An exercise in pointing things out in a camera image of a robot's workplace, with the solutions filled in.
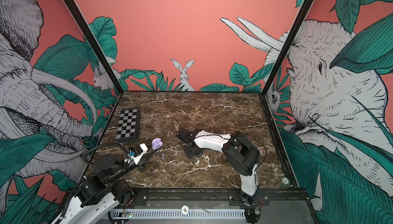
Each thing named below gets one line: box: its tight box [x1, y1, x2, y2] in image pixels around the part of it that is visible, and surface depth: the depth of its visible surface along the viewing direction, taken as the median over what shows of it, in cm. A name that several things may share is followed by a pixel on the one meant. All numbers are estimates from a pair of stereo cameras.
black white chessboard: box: [115, 107, 141, 144], surface depth 98 cm
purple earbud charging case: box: [151, 137, 164, 150], surface depth 67 cm
